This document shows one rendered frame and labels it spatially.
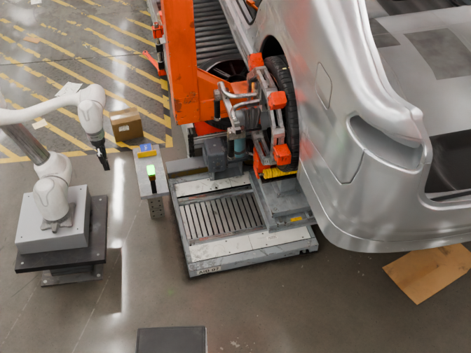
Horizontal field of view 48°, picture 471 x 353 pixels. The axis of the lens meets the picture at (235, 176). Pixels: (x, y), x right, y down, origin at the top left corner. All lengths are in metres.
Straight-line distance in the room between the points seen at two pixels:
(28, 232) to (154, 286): 0.80
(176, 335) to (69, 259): 0.81
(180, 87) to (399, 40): 1.35
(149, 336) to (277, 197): 1.24
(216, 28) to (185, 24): 1.90
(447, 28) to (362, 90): 1.75
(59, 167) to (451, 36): 2.46
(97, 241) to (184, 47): 1.23
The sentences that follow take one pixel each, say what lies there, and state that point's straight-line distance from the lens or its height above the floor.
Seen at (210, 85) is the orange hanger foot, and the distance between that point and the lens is 3.40.
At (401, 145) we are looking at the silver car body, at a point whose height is 1.41.
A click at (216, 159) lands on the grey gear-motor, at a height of 0.36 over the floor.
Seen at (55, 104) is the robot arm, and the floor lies 1.14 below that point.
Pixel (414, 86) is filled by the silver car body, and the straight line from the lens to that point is 3.17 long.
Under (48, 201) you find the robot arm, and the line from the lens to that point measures 3.06.
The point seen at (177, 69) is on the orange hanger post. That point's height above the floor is 0.95.
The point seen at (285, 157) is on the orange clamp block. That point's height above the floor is 0.87.
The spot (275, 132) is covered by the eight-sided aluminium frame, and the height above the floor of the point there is 0.97.
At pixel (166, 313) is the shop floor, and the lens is 3.25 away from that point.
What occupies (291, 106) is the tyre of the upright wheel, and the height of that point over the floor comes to 1.09.
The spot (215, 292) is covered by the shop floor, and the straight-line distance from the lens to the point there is 3.30.
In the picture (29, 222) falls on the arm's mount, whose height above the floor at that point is 0.41.
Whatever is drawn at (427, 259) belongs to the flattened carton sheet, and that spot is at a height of 0.01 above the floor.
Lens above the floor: 2.81
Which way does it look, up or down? 46 degrees down
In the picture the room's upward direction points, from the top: straight up
